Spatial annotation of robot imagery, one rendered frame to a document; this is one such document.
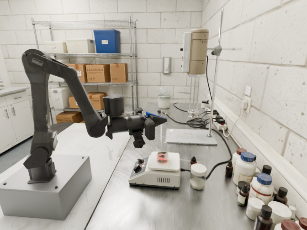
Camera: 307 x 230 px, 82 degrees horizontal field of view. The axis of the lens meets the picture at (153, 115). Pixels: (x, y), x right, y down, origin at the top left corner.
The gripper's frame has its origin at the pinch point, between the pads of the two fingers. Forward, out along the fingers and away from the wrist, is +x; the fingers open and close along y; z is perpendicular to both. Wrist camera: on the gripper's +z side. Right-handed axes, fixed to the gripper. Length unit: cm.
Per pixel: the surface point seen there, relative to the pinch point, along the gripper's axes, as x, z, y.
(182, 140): 24.5, 24.4, -26.5
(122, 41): 24, -45, -254
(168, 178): 2.2, 20.5, 7.4
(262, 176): 28.4, 13.9, 23.0
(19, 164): -58, 26, -29
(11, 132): -152, 90, -242
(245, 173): 29.6, 18.3, 15.4
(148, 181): -4.7, 23.0, 4.2
